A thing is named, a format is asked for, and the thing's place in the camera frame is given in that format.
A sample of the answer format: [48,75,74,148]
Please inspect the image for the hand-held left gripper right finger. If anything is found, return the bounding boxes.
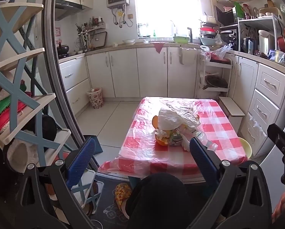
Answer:
[188,137,273,229]

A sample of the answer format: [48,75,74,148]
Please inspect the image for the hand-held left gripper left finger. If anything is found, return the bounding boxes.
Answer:
[15,137,96,229]

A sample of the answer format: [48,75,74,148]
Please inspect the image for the clear plastic bottle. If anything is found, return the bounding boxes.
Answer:
[192,130,218,152]

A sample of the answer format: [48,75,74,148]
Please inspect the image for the green white packet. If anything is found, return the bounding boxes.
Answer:
[169,127,189,146]

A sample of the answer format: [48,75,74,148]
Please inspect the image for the yellow plastic bin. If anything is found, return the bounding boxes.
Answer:
[236,137,252,160]

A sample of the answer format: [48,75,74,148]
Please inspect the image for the white tissue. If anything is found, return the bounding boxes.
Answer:
[155,128,169,140]

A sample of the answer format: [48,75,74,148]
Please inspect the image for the person's right hand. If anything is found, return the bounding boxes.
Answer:
[272,188,285,223]

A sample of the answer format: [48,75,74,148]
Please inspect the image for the dark blue box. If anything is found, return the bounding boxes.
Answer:
[84,135,104,155]

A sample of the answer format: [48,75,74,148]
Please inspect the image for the white refrigerator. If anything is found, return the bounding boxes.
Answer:
[259,119,285,217]

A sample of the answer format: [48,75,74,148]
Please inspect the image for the brown slipper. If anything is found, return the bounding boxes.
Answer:
[85,181,104,216]

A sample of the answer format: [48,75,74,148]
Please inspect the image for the blue foil bag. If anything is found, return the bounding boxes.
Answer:
[267,50,285,68]

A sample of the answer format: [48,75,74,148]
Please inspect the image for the yellow patterned slipper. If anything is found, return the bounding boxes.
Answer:
[115,182,133,217]

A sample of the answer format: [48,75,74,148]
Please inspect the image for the black fleece-lined slipper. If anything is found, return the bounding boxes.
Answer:
[3,114,58,174]

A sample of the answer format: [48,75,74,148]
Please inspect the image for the white step stool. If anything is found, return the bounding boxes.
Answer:
[219,97,245,134]

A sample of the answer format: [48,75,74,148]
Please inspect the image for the red checked plastic tablecloth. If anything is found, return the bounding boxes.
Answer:
[98,97,248,179]

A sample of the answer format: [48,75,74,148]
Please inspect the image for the floral wastebasket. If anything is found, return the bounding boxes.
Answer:
[86,87,103,109]

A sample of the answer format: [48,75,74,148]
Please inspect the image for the person's left leg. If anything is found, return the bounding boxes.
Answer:
[126,173,193,229]

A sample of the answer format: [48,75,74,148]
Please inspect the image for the red frying pan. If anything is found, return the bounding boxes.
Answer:
[277,36,285,55]

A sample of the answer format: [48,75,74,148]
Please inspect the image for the white water boiler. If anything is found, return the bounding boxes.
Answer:
[258,30,275,55]

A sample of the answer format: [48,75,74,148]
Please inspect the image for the white two-drawer cabinet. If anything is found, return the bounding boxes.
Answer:
[59,56,92,115]

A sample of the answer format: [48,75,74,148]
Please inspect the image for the black kettle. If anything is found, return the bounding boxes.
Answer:
[242,37,257,54]

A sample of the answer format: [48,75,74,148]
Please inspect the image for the black pan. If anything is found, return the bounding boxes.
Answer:
[203,75,229,90]

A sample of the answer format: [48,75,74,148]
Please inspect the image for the white trolley rack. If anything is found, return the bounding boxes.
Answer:
[195,51,233,98]

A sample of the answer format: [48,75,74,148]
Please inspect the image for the red slippers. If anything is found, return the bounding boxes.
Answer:
[0,100,26,136]

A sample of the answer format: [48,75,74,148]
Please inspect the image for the crumpled clear plastic bag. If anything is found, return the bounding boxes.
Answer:
[210,44,233,60]

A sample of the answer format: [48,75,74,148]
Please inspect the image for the white counter shelf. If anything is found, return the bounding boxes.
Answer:
[238,14,285,55]

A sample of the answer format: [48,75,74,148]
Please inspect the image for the white door cabinet row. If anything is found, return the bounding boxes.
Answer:
[85,46,197,98]

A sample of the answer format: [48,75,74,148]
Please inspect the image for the red white plastic bag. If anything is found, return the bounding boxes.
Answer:
[200,45,211,61]

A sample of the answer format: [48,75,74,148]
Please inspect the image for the black wok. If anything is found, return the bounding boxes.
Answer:
[57,42,70,55]

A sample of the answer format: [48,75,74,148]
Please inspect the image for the red pot stack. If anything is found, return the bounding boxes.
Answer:
[200,27,215,39]

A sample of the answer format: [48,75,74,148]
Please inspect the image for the microwave oven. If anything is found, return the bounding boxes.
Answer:
[214,5,238,27]

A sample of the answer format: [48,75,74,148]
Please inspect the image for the red hanging cloth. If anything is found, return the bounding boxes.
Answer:
[153,42,167,53]

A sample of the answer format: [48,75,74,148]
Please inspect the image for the white pot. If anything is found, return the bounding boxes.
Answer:
[200,15,215,24]

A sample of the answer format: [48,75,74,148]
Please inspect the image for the green basin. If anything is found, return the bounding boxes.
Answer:
[173,36,190,44]

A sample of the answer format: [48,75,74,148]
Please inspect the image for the range hood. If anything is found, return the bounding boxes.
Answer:
[55,0,86,21]

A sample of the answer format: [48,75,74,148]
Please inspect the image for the bright window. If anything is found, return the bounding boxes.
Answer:
[133,0,202,39]

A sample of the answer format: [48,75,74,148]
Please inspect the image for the blue white shoe rack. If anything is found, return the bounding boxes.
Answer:
[0,2,104,216]

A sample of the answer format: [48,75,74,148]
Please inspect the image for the clear bag on drawer handle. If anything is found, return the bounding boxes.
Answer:
[248,113,263,134]

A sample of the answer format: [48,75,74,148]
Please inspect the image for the utensil wall rack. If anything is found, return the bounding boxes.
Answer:
[76,17,107,53]

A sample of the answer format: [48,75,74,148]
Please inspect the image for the grey sliding door frame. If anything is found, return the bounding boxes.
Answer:
[41,0,103,172]

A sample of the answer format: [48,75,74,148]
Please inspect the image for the water heater hoses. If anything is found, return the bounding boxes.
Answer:
[111,5,134,28]

